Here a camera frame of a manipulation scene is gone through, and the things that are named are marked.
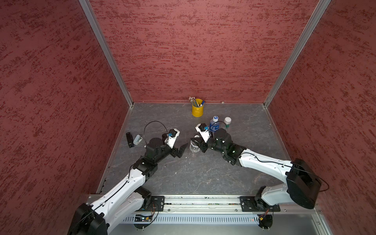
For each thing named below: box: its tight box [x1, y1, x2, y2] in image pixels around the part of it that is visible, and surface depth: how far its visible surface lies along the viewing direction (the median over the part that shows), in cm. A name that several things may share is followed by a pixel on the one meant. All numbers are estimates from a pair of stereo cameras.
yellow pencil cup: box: [191, 98, 205, 118], surface depth 109 cm
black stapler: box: [125, 132, 135, 149], surface depth 97 cm
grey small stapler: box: [132, 134, 143, 146], surface depth 97 cm
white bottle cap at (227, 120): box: [224, 116, 232, 125], surface depth 87 cm
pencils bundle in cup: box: [188, 96, 203, 108], surface depth 103 cm
